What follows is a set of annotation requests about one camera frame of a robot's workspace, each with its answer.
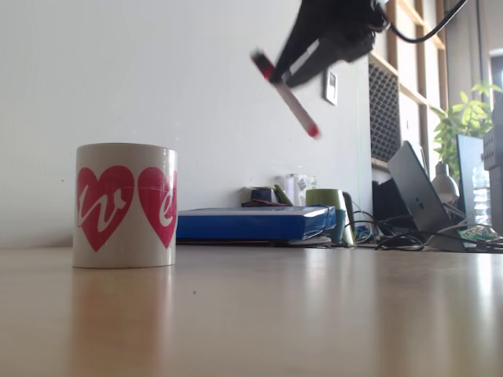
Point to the white pen with red cap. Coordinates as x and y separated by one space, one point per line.
294 104

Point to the green plant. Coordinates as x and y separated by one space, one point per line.
467 114

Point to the white desk lamp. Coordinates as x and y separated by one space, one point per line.
446 184

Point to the wooden shelf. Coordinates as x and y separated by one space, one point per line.
416 94

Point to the green cup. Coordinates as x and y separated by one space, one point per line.
324 198

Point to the white packet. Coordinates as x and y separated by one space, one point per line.
300 190

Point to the green packet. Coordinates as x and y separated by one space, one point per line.
477 233

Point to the clear water bottle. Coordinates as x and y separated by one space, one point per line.
481 196

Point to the blue box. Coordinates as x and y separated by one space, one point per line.
251 224

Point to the white mug with pink hearts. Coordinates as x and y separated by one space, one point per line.
125 212

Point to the small black box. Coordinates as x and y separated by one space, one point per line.
261 196

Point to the grey laptop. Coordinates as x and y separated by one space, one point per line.
420 196

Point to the dark monitor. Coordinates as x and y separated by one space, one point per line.
467 176

